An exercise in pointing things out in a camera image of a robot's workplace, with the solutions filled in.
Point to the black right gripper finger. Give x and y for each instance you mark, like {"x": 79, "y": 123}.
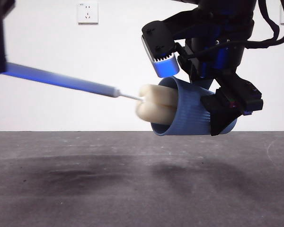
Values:
{"x": 221, "y": 116}
{"x": 188, "y": 68}

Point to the blue ribbed plastic cup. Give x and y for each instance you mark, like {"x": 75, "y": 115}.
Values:
{"x": 191, "y": 113}

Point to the cup brush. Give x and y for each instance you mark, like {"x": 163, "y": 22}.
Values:
{"x": 61, "y": 79}

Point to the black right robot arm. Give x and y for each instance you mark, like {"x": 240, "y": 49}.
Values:
{"x": 227, "y": 23}

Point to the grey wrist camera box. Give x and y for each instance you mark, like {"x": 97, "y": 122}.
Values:
{"x": 166, "y": 67}

